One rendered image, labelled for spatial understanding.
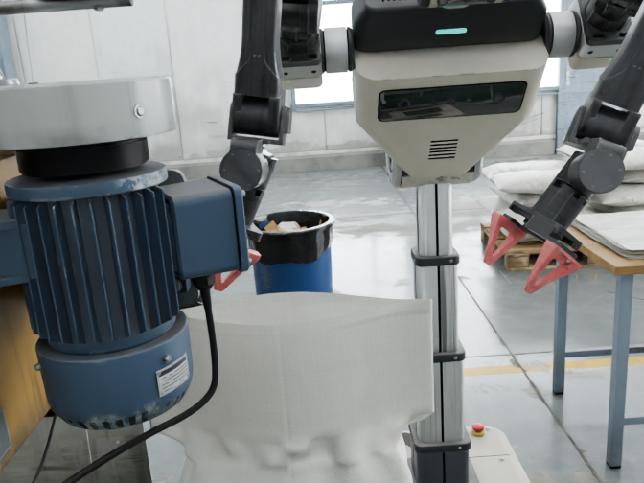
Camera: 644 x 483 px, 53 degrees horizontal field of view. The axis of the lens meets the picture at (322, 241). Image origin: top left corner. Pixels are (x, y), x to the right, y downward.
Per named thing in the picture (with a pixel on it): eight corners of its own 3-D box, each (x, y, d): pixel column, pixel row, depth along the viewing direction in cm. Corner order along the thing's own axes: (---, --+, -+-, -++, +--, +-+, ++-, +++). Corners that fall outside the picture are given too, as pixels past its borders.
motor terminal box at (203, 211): (227, 269, 76) (217, 173, 73) (257, 293, 67) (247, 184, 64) (158, 283, 73) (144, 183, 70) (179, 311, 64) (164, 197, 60)
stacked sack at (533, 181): (586, 181, 449) (587, 164, 446) (604, 193, 409) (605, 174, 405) (490, 186, 458) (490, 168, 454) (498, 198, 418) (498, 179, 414)
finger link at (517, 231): (492, 267, 92) (532, 214, 90) (464, 248, 98) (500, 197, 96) (518, 287, 95) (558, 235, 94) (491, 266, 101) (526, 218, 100)
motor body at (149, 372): (207, 364, 76) (181, 155, 69) (182, 436, 61) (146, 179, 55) (80, 373, 76) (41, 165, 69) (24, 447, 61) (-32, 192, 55)
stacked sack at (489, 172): (567, 173, 488) (567, 156, 485) (585, 183, 447) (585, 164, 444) (479, 177, 494) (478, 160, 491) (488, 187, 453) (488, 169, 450)
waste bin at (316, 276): (340, 314, 375) (333, 206, 358) (344, 353, 325) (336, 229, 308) (258, 320, 375) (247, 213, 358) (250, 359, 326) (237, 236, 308)
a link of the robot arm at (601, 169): (635, 127, 92) (577, 106, 93) (667, 115, 80) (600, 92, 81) (602, 205, 93) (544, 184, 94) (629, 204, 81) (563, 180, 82)
